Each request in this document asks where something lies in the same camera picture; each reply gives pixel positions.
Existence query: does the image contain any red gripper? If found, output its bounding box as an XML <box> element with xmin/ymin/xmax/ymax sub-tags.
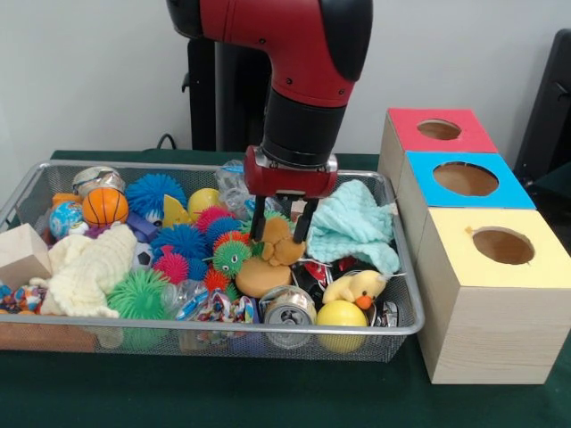
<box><xmin>244</xmin><ymin>165</ymin><xmax>338</xmax><ymax>243</ymax></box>

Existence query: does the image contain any brown plush toy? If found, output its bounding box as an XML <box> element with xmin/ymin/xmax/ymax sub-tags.
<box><xmin>235</xmin><ymin>217</ymin><xmax>306</xmax><ymax>300</ymax></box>

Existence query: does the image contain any clear mesh bin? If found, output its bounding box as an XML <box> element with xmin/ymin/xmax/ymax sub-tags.
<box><xmin>0</xmin><ymin>159</ymin><xmax>426</xmax><ymax>363</ymax></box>

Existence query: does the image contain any wooden box with three holes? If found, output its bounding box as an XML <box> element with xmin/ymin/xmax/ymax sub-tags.
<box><xmin>377</xmin><ymin>108</ymin><xmax>571</xmax><ymax>386</ymax></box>

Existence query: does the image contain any mint green cloth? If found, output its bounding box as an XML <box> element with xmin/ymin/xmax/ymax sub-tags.
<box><xmin>303</xmin><ymin>180</ymin><xmax>402</xmax><ymax>275</ymax></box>

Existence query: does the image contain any silver soda can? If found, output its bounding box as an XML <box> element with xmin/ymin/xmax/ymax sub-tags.
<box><xmin>260</xmin><ymin>285</ymin><xmax>319</xmax><ymax>349</ymax></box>

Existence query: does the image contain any yellow rubber duck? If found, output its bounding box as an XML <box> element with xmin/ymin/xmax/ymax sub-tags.
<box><xmin>323</xmin><ymin>270</ymin><xmax>388</xmax><ymax>311</ymax></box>

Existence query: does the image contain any yellow ball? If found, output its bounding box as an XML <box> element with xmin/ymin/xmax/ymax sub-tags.
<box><xmin>316</xmin><ymin>300</ymin><xmax>368</xmax><ymax>354</ymax></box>

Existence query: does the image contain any blue spiky ball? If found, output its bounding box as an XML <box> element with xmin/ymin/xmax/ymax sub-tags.
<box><xmin>125</xmin><ymin>172</ymin><xmax>188</xmax><ymax>220</ymax></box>

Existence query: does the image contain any green spiky ball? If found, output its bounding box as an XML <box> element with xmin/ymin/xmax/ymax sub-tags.
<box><xmin>107</xmin><ymin>269</ymin><xmax>172</xmax><ymax>322</ymax></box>

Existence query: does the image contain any dark green table cloth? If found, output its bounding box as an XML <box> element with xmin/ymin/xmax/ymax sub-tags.
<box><xmin>0</xmin><ymin>150</ymin><xmax>571</xmax><ymax>428</ymax></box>

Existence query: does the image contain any orange toy basketball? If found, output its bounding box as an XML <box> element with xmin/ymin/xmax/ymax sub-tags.
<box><xmin>82</xmin><ymin>186</ymin><xmax>129</xmax><ymax>227</ymax></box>

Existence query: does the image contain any cream knitted cloth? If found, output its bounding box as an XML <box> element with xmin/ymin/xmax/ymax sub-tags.
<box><xmin>29</xmin><ymin>221</ymin><xmax>139</xmax><ymax>319</ymax></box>

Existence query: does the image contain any plain wooden block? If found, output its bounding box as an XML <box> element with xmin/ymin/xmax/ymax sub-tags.
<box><xmin>0</xmin><ymin>223</ymin><xmax>53</xmax><ymax>289</ymax></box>

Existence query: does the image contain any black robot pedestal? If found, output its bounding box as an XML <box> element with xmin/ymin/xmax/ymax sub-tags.
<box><xmin>186</xmin><ymin>36</ymin><xmax>270</xmax><ymax>152</ymax></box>

